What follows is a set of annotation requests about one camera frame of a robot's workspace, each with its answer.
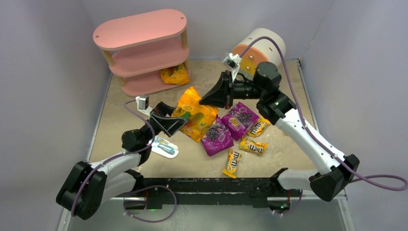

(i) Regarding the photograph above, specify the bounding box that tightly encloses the orange gummy candy bag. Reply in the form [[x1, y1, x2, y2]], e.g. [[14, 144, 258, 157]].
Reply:
[[171, 87, 219, 142], [159, 64, 190, 85]]

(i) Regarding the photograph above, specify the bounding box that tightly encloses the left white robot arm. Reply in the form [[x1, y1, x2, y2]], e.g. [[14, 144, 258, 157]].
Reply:
[[56, 102, 189, 220]]

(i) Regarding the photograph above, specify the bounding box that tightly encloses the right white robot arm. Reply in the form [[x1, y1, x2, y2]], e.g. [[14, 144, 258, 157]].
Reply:
[[200, 62, 359, 202]]

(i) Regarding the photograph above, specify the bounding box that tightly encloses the purple grape candy bag right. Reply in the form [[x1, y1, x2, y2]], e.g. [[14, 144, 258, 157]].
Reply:
[[221, 102, 259, 141]]

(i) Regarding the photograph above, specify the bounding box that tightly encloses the purple grape candy bag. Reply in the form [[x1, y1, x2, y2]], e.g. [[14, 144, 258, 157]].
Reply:
[[201, 116, 234, 156], [221, 102, 259, 141]]

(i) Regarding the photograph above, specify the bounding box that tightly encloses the purple grape candy bag left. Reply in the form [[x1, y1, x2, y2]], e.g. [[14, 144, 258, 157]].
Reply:
[[201, 116, 234, 156]]

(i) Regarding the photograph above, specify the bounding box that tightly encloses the pink three-tier shelf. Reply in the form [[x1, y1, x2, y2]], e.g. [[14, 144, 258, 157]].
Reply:
[[93, 9, 191, 97]]

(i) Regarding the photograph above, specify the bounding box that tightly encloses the blue toy blister pack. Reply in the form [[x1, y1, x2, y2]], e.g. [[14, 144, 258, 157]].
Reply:
[[152, 136, 179, 159]]

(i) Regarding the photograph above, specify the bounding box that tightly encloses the yellow M&M bag top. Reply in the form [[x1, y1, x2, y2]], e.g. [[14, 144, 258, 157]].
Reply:
[[247, 116, 271, 137]]

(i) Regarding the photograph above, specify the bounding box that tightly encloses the yellow m&m bag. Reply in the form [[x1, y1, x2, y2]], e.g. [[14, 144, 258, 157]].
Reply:
[[239, 137, 268, 156], [247, 116, 271, 137], [222, 150, 242, 179]]

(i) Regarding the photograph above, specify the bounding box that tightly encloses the round pastel drawer cabinet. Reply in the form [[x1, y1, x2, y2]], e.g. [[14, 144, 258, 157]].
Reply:
[[232, 28, 286, 78]]

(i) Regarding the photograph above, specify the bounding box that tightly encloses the yellow M&M bag middle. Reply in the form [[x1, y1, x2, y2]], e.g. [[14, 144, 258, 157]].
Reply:
[[239, 137, 268, 156]]

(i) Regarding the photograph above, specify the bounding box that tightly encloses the yellow M&M bag bottom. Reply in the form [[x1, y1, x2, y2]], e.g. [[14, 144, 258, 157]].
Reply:
[[222, 150, 242, 179]]

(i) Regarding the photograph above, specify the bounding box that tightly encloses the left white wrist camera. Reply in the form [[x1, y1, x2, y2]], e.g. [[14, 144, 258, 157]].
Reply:
[[135, 95, 153, 116]]

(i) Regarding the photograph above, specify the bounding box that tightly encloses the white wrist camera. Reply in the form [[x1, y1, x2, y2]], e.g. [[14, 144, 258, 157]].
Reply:
[[222, 52, 242, 83], [135, 95, 153, 116]]

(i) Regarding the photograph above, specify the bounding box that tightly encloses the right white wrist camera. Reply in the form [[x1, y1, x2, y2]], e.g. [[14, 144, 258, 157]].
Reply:
[[222, 52, 242, 83]]

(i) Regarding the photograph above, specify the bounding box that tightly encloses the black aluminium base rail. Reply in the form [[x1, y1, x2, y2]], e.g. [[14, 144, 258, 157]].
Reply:
[[65, 177, 348, 211]]

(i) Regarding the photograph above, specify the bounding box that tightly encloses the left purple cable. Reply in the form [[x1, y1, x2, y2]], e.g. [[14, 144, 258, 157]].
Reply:
[[70, 99, 178, 223]]

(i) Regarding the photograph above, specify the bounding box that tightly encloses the purple cable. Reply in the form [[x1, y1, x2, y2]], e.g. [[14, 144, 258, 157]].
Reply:
[[70, 99, 178, 223], [239, 36, 408, 218]]

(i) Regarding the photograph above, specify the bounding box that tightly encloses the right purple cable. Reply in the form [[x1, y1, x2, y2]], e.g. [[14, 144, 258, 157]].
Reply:
[[239, 36, 408, 218]]

